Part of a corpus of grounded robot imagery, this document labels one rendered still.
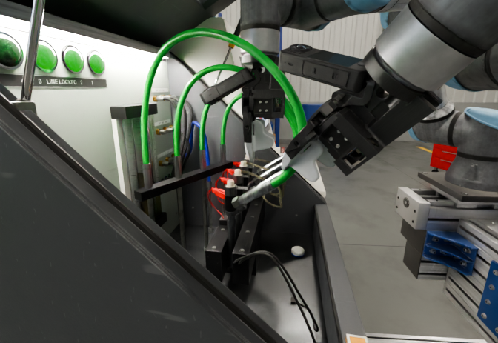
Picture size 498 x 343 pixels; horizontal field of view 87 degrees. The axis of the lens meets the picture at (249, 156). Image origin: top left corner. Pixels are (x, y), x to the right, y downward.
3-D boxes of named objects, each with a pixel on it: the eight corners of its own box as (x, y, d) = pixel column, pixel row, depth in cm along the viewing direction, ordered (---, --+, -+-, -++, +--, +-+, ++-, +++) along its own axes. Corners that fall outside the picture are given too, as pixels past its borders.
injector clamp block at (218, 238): (249, 311, 60) (249, 253, 56) (207, 306, 62) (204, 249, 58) (264, 233, 93) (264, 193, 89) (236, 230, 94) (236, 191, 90)
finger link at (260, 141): (273, 167, 52) (274, 121, 50) (244, 166, 53) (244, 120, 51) (274, 163, 55) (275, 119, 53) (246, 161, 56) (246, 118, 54)
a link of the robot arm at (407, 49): (395, 3, 21) (423, 0, 26) (356, 50, 25) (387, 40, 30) (470, 65, 19) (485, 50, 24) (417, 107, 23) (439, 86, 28)
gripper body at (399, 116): (341, 180, 32) (431, 115, 22) (294, 128, 34) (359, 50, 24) (367, 155, 36) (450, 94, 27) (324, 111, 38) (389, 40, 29)
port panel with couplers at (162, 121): (166, 181, 81) (157, 76, 73) (155, 180, 81) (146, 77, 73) (183, 169, 93) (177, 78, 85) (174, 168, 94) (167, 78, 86)
